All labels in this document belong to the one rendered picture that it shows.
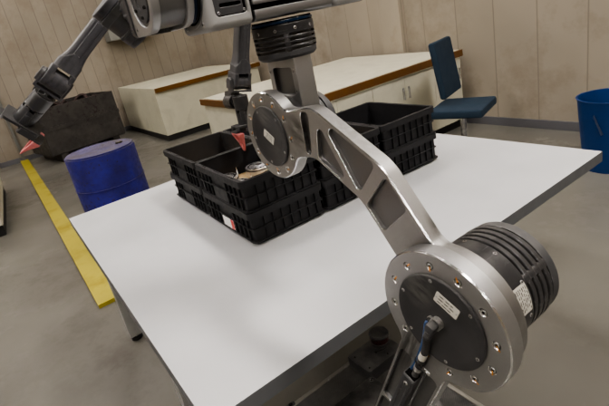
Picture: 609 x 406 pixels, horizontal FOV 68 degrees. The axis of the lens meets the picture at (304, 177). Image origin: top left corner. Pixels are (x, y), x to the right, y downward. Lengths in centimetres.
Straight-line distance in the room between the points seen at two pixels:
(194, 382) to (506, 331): 65
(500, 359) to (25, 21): 871
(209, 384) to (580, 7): 390
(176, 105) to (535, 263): 658
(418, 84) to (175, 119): 402
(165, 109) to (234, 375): 621
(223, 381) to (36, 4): 836
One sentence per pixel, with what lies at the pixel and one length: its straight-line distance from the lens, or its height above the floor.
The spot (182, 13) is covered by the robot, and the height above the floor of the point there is 141.
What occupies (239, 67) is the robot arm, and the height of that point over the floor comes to 124.
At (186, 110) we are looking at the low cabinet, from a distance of 717.
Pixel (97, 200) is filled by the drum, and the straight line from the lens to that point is 354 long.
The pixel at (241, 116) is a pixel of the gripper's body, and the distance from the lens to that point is 169.
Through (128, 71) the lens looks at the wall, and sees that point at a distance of 919.
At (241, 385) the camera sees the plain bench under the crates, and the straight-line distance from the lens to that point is 101.
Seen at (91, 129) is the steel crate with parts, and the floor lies 35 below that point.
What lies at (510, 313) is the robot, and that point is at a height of 94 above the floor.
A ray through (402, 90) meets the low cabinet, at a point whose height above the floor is 59.
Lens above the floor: 137
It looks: 19 degrees down
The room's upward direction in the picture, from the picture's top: 12 degrees counter-clockwise
